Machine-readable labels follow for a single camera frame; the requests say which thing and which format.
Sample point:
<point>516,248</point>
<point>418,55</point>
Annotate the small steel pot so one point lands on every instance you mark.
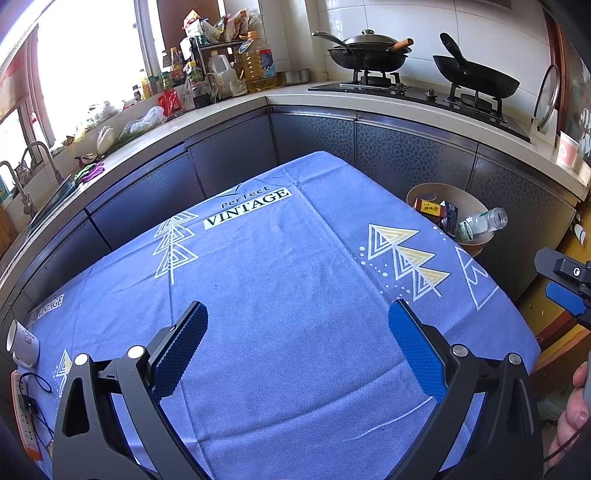
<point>295,77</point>

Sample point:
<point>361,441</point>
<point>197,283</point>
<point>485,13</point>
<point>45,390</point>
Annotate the orange white power strip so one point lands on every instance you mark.
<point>23,424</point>

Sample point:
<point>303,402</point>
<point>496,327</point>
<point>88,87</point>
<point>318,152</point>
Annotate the gas stove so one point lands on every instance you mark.
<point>415,92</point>

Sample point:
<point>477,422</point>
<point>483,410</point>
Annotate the row of condiment bottles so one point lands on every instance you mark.
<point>196,83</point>

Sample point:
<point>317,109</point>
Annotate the red plastic bag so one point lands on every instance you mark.
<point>171,101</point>

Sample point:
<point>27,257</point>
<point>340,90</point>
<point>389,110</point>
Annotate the kitchen window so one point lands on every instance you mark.
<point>83,60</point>

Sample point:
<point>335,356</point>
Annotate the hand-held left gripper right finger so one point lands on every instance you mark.
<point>415,350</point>

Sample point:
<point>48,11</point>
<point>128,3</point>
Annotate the black frying pan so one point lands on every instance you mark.
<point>480,78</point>

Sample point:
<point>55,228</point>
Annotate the steel sink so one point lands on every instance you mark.
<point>55,198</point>

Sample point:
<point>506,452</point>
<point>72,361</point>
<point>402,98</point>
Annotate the dark kitchen cabinet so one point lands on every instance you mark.
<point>406,152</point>

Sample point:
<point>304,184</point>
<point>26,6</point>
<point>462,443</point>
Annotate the drink carton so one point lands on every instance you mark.
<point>450,217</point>

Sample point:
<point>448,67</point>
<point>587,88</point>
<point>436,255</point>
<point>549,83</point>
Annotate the spice rack with packets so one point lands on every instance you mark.
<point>221,27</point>

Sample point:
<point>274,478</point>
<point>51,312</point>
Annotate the black wok with lid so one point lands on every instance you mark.
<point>369,55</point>

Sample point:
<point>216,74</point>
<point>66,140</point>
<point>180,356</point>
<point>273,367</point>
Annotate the person's right hand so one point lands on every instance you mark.
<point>572,424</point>

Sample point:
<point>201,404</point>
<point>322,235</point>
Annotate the yellow cardboard box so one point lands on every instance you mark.
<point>429,207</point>

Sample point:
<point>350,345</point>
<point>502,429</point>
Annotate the cooking oil bottle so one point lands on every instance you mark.
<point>258,64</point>

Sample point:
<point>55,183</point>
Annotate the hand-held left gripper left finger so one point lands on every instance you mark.
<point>180,350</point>

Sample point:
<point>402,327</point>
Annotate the blue printed tablecloth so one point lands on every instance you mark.
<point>286,258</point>

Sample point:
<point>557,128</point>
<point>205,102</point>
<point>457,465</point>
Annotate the white plastic jug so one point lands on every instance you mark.
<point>220,74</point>

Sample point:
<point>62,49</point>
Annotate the pink paper cup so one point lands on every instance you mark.
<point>568,152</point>

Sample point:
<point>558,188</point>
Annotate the white mug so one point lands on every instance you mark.
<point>25,346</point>

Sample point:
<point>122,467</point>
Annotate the small clear plastic bottle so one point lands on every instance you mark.
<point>480,224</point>

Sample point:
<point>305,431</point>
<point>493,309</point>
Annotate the purple green cloth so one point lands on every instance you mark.
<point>92,171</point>

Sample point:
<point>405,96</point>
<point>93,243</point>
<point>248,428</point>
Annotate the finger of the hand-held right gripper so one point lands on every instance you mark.
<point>565,295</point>
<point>563,267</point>

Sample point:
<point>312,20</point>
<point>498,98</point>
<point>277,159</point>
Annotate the glass pot lid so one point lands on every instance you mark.
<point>547,101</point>

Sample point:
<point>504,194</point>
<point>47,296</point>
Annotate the white plastic bag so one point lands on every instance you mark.
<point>105,141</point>

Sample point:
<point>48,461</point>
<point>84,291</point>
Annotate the brown paper bin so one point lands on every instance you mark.
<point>429,190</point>

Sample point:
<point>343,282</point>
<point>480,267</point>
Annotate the steel faucet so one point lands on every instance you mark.
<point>25,203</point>
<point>54,161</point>

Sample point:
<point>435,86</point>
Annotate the black charger plug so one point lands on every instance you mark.
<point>28,404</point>

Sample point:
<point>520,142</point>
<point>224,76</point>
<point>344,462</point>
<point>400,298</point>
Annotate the clear plastic bag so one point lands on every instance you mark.
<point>143,121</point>

